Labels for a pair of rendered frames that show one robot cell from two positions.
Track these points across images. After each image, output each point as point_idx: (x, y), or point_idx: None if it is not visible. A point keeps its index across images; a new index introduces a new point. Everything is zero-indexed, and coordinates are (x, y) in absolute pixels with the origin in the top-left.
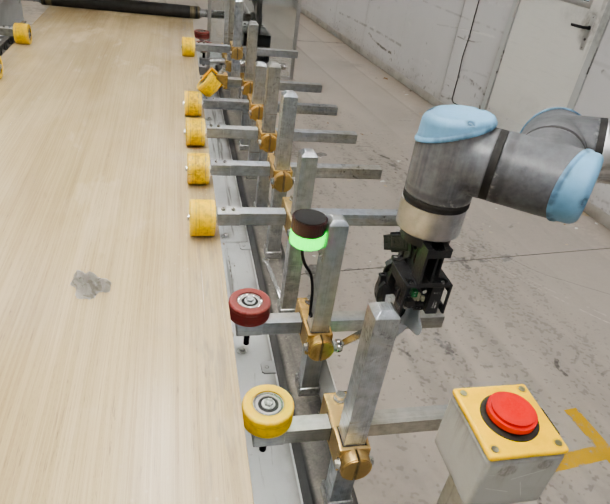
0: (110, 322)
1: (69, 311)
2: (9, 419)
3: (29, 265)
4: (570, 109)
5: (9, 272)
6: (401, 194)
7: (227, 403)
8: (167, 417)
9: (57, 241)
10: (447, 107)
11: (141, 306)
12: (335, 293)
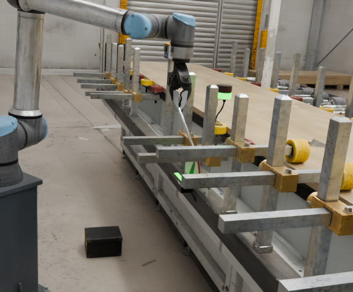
0: (291, 138)
1: (311, 139)
2: (290, 126)
3: (352, 149)
4: (136, 13)
5: None
6: (193, 48)
7: (231, 126)
8: (247, 125)
9: None
10: (187, 15)
11: (286, 141)
12: (203, 122)
